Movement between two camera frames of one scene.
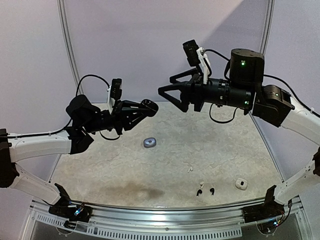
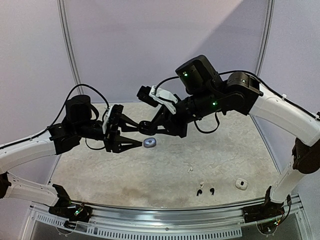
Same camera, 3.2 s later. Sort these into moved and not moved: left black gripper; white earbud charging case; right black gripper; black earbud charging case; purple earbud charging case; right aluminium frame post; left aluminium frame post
Moved: left black gripper; right black gripper; black earbud charging case
Not moved: right aluminium frame post; white earbud charging case; purple earbud charging case; left aluminium frame post
